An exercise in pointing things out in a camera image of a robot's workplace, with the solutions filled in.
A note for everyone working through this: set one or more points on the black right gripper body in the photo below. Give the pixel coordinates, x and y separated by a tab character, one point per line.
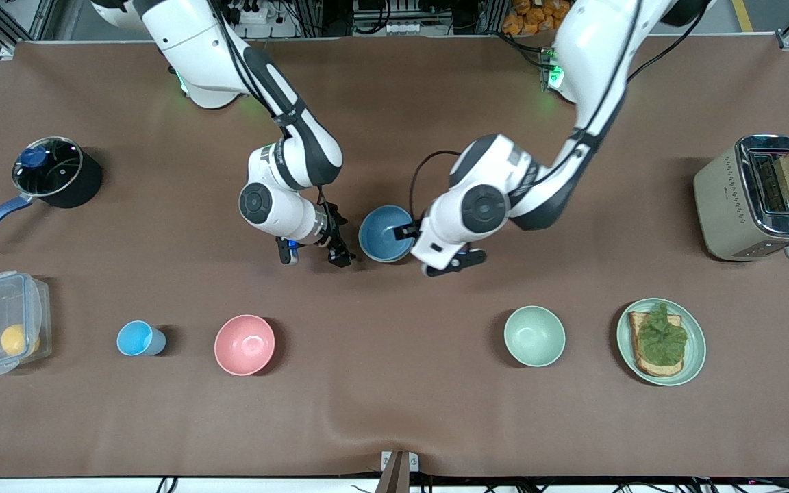
334	231

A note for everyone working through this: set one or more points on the blue bowl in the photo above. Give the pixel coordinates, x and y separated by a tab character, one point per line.
381	236

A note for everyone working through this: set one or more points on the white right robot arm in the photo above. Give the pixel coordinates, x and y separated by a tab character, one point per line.
278	205

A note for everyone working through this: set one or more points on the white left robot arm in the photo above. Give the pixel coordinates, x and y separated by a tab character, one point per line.
483	205

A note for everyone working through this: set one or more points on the pink bowl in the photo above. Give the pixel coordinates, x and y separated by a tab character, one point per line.
244	345

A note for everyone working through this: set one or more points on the green bowl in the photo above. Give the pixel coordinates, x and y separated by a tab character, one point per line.
534	336

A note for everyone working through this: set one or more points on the brown table cover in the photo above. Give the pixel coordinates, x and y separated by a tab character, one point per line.
394	356

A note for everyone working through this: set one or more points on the small white power strip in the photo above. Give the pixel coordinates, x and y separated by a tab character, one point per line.
406	27

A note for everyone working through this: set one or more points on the blue cup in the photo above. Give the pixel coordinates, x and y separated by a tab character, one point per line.
135	338

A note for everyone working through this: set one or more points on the metal table clamp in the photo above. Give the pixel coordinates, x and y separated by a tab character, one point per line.
398	469

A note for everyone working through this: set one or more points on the white power strip with plugs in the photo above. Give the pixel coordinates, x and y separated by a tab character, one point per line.
252	12

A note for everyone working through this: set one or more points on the bag of orange snacks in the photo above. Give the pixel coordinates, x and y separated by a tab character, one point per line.
531	17

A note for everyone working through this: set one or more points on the green lettuce leaf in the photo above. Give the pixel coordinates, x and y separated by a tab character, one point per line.
661	339

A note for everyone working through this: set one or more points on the toast slice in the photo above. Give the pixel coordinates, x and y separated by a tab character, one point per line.
655	370

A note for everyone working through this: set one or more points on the glass lid with blue knob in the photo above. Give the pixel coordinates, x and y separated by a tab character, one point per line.
48	168

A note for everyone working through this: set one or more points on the beige chrome toaster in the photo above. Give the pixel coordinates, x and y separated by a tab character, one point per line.
723	212

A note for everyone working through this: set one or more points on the green plate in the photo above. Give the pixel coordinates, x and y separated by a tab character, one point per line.
696	356

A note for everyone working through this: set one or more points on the yellow lemon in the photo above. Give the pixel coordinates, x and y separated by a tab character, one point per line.
18	340

